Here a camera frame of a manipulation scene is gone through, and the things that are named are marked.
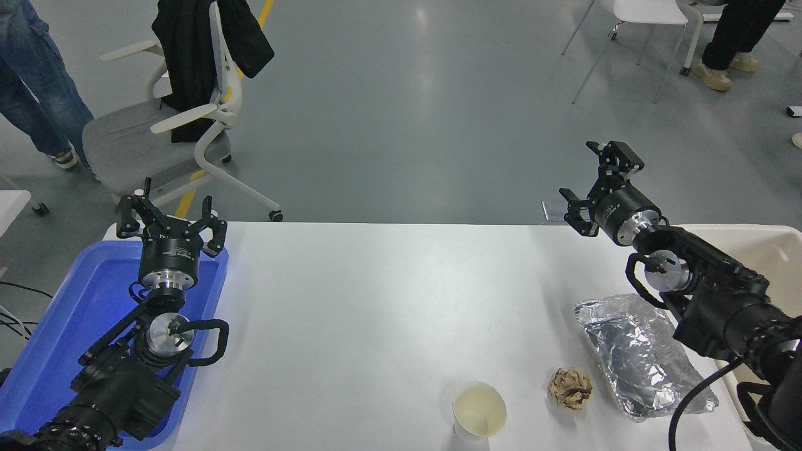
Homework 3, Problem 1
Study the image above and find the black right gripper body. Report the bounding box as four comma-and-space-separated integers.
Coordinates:
590, 185, 661, 239

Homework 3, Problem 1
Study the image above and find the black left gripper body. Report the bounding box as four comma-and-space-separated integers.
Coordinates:
138, 219, 203, 283

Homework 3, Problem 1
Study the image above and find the white paper cup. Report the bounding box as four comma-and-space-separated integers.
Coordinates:
452, 382, 507, 442

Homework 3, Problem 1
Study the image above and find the grey white office chair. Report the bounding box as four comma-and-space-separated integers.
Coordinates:
81, 0, 284, 223

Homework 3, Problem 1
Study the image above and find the blue plastic tray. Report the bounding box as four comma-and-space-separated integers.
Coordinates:
0, 240, 229, 450

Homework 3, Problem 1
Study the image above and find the white side table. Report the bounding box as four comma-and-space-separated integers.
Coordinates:
0, 175, 49, 237

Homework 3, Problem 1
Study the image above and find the crumpled silver foil tray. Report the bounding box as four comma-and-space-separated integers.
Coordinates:
573, 293, 719, 420

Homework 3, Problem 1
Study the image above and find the white furniture leg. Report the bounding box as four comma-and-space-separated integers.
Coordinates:
680, 0, 707, 76

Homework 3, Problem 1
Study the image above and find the white metal-legged chair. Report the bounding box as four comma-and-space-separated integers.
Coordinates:
561, 0, 690, 105

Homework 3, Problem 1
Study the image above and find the large pale bin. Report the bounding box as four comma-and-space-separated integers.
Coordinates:
677, 224, 802, 451

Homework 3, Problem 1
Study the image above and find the black jacket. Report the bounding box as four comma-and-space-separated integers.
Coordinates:
152, 0, 275, 143

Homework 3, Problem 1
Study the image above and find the crumpled tan paper ball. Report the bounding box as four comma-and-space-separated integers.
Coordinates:
548, 366, 593, 411

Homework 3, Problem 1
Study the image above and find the black floor cable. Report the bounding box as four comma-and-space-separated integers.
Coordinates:
0, 281, 54, 299

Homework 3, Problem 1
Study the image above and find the white floor cable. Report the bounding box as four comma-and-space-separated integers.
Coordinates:
0, 305, 32, 342

